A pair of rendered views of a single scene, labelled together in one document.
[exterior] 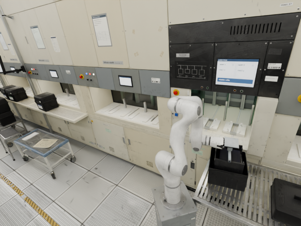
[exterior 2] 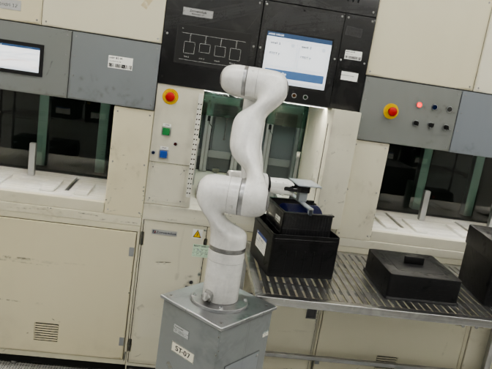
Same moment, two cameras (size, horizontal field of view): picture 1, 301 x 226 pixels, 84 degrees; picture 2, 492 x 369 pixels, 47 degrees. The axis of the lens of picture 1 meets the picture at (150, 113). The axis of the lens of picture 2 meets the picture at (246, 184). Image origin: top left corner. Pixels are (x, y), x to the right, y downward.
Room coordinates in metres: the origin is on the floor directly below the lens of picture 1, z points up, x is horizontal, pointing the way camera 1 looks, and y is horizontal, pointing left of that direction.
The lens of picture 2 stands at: (-0.50, 1.02, 1.56)
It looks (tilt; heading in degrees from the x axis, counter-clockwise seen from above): 12 degrees down; 319
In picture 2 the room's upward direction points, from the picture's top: 9 degrees clockwise
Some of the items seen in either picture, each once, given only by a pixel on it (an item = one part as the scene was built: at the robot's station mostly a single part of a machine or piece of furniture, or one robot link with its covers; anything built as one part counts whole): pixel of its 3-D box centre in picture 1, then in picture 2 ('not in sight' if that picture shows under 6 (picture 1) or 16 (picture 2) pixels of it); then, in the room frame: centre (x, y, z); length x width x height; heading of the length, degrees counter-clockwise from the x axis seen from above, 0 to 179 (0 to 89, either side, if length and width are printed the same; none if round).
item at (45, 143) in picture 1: (45, 142); not in sight; (2.24, 1.71, 0.47); 0.31 x 0.23 x 0.02; 77
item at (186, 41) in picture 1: (221, 113); (239, 173); (1.71, -0.83, 0.98); 0.95 x 0.88 x 1.95; 146
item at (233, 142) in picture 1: (228, 157); (297, 220); (1.02, -0.59, 0.95); 0.24 x 0.20 x 0.32; 155
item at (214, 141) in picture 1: (215, 141); (277, 185); (1.07, -0.50, 1.09); 0.11 x 0.10 x 0.07; 65
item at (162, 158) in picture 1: (167, 167); (222, 211); (0.87, -0.08, 1.07); 0.19 x 0.12 x 0.24; 46
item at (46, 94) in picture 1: (46, 101); not in sight; (2.86, 1.84, 0.93); 0.30 x 0.28 x 0.26; 53
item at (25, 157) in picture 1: (46, 149); not in sight; (2.36, 1.85, 0.24); 0.97 x 0.52 x 0.48; 58
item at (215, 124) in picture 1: (209, 123); not in sight; (1.66, -0.67, 0.89); 0.22 x 0.21 x 0.04; 146
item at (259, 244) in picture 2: (226, 167); (293, 244); (1.02, -0.59, 0.85); 0.28 x 0.28 x 0.17; 65
